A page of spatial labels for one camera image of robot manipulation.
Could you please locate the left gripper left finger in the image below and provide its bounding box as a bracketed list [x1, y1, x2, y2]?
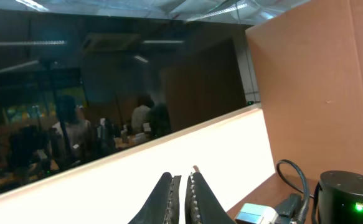
[128, 172, 181, 224]

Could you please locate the right camera cable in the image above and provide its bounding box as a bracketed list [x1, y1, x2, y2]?
[274, 159, 314, 224]

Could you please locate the brown cardboard panel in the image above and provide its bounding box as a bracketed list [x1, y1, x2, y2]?
[246, 0, 363, 179]

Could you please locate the dark glass window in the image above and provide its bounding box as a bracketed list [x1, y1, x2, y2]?
[0, 9, 248, 194]

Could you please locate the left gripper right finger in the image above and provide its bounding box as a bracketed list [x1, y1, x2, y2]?
[184, 172, 235, 224]

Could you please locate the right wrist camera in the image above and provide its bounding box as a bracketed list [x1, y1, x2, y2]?
[235, 203, 278, 224]

